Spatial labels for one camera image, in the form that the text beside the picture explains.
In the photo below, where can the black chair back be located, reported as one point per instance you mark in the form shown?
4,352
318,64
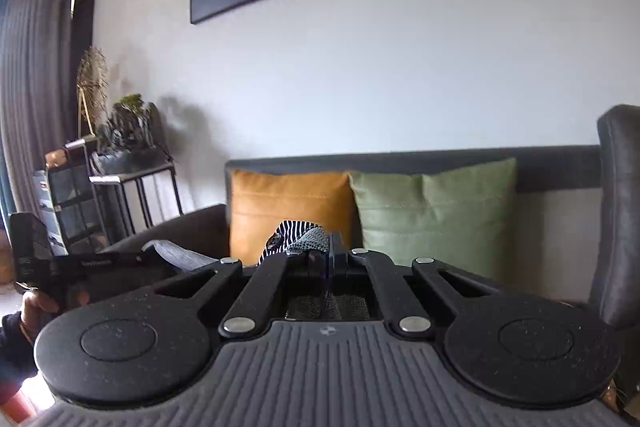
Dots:
620,217

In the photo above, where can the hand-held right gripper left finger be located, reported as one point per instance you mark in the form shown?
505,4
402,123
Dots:
316,266

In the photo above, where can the grey curtain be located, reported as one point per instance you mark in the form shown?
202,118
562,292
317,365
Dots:
35,97

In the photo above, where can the black metal side table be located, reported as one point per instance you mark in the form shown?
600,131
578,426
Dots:
150,187

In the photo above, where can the orange cushion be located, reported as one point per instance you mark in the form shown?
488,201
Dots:
290,212

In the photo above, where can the potted plant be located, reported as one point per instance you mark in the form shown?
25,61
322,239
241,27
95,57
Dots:
130,132

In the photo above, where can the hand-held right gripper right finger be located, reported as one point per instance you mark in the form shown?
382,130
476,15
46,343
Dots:
339,264

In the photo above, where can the person's left hand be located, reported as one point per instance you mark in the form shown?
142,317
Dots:
36,312

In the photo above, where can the black shelf rack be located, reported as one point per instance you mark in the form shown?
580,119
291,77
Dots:
75,207

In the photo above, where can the dark grey sofa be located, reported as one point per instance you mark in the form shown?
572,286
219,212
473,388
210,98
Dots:
550,167

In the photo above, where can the green cushion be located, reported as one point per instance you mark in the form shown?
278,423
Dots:
440,212

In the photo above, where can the black white striped garment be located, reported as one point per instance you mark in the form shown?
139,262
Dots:
295,239

